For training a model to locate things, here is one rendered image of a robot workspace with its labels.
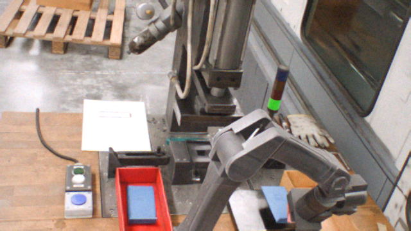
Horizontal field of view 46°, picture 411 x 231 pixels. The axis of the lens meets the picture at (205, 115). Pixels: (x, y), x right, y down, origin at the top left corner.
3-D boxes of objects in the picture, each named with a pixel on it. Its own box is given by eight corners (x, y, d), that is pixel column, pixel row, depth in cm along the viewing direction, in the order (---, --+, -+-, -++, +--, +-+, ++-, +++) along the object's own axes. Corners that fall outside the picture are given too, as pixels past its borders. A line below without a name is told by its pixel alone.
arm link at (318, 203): (325, 188, 115) (340, 178, 109) (333, 212, 112) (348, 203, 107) (300, 192, 113) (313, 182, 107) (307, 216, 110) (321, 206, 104)
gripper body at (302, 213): (311, 190, 121) (325, 180, 115) (318, 231, 116) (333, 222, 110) (287, 190, 119) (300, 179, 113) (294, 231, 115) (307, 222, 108)
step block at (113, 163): (107, 178, 138) (109, 153, 133) (106, 171, 140) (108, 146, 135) (130, 178, 139) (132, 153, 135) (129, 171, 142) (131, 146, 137)
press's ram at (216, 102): (178, 137, 130) (194, 34, 114) (164, 88, 151) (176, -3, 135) (241, 137, 134) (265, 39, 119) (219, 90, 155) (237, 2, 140)
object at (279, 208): (278, 226, 123) (280, 218, 122) (261, 187, 136) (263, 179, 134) (303, 226, 125) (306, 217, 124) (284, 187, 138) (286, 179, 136)
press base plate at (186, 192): (101, 226, 126) (102, 217, 125) (96, 120, 167) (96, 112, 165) (325, 216, 143) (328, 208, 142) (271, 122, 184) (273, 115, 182)
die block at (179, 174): (171, 185, 140) (174, 164, 136) (166, 163, 148) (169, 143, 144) (237, 183, 145) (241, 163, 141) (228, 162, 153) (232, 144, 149)
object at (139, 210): (128, 226, 123) (129, 218, 121) (127, 187, 135) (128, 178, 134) (156, 226, 124) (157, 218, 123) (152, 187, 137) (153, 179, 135)
